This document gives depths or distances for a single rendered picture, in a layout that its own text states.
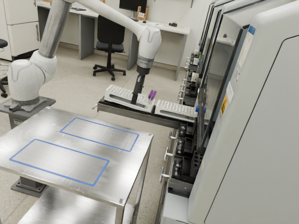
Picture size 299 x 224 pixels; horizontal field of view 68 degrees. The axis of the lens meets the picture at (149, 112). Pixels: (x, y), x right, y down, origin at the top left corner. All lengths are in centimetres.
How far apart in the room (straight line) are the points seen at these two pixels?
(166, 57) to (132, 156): 402
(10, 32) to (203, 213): 400
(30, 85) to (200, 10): 376
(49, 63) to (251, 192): 134
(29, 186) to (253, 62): 174
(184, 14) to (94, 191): 421
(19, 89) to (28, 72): 11
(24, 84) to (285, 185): 134
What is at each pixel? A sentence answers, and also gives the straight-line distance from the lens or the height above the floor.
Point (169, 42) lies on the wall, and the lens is 480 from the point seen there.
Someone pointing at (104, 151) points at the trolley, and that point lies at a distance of 98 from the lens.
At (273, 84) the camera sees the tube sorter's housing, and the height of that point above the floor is 130.
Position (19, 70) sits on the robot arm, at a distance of 147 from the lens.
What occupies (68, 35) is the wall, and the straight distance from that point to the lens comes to 552.
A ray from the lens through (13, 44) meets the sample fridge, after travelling 440.
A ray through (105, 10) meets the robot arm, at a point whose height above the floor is 132.
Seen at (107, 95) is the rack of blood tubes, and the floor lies 86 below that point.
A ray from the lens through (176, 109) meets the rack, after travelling 131.
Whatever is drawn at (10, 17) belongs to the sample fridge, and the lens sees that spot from 432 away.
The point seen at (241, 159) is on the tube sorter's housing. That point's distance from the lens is 71.
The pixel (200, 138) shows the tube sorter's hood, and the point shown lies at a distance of 86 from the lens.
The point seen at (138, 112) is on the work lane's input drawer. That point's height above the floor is 80.
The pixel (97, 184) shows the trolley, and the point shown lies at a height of 82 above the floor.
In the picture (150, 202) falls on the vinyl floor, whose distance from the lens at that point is 188.
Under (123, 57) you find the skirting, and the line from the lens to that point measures 509.
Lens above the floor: 145
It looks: 29 degrees down
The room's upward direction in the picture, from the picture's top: 10 degrees clockwise
